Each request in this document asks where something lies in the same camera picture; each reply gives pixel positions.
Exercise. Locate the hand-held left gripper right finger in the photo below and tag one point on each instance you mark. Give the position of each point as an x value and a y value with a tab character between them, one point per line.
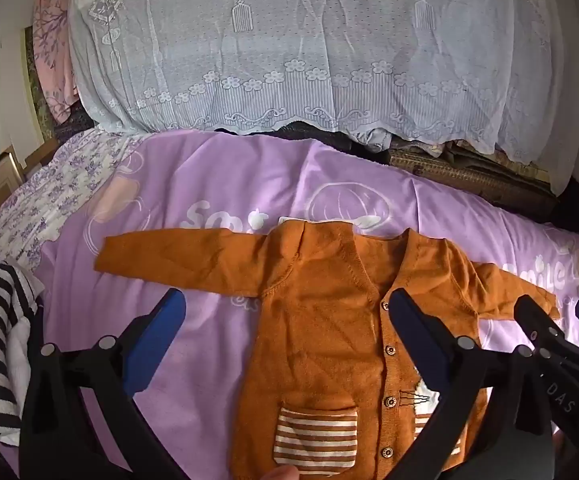
419	345

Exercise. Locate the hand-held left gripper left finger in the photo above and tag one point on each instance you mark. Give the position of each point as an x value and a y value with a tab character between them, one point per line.
154	340

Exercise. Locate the orange knit cardigan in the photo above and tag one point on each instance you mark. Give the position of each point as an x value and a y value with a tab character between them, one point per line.
319	310

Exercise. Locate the person's left hand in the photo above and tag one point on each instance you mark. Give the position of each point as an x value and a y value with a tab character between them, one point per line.
280	474

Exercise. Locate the white fleece garment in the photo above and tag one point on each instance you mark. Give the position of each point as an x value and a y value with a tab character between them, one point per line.
19	350

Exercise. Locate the purple printed bed sheet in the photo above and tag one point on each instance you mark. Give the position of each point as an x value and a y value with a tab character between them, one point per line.
209	200

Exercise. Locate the white purple floral bed sheet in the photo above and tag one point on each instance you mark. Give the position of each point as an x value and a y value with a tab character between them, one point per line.
29	210

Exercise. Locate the dark patterned cloth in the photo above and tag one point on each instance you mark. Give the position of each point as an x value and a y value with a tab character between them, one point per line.
71	122

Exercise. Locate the green patterned cloth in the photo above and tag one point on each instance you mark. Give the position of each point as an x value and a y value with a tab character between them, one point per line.
36	90

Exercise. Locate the pink floral cloth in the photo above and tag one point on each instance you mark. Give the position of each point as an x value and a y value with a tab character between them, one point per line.
51	35

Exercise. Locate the white lace cover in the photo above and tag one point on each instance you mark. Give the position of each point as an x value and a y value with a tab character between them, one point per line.
294	35

